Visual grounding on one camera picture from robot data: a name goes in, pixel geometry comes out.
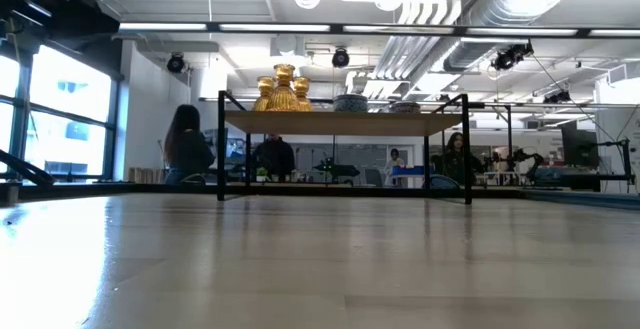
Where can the black diagonal frame brace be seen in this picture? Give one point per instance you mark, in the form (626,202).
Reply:
(25,169)

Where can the rounded chair back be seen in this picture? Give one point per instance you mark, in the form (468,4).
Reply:
(442,182)

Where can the small potted plant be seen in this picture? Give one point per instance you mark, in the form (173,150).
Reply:
(261,174)

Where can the black ceiling spotlight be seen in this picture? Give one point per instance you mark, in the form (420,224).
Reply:
(340,58)
(556,97)
(176,63)
(507,59)

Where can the black overhead LED light bar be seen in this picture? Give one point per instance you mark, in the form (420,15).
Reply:
(335,28)

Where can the large dark-framed window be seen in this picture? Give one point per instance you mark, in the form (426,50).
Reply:
(65,139)

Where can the wooden shelf black metal frame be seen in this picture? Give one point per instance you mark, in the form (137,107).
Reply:
(340,123)

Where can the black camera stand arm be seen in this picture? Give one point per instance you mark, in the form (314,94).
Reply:
(625,151)

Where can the person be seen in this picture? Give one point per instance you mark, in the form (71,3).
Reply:
(455,161)
(274,158)
(395,161)
(186,149)

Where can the blue table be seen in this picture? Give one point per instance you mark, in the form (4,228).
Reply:
(412,170)

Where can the silver ventilation duct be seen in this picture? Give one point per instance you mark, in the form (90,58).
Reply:
(500,4)

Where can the teal patterned candle tin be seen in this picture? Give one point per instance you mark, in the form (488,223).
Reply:
(350,104)

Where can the dark patterned candle tin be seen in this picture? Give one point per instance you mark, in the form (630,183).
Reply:
(404,107)

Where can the dark computer monitor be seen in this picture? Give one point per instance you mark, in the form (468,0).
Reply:
(579,144)

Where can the black background robot arm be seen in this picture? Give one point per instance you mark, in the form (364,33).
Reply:
(345,170)
(520,156)

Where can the wooden slatted crate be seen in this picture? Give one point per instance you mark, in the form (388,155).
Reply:
(146,175)

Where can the black rig frame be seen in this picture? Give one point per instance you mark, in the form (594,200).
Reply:
(350,190)

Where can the amber ribbed glass candle holder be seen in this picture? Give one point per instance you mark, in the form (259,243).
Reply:
(263,86)
(303,86)
(283,99)

